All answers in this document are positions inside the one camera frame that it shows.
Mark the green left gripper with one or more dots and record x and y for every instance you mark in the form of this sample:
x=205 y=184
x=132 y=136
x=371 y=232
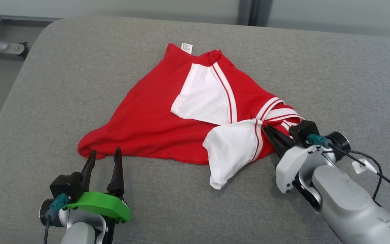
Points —
x=103 y=205

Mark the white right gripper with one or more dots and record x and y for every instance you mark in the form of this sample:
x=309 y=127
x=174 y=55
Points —
x=295 y=162

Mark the red basketball jersey white trim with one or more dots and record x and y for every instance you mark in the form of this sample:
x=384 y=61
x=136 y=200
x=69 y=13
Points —
x=154 y=118

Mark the grey fabric sofa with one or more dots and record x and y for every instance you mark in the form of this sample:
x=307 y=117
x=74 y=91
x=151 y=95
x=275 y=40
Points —
x=63 y=84

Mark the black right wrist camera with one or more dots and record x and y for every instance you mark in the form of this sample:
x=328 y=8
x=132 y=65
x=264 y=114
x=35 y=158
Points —
x=305 y=130

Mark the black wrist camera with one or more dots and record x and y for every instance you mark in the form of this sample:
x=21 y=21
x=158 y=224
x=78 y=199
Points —
x=305 y=130
x=64 y=184

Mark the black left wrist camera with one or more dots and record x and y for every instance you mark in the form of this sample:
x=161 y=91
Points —
x=64 y=184

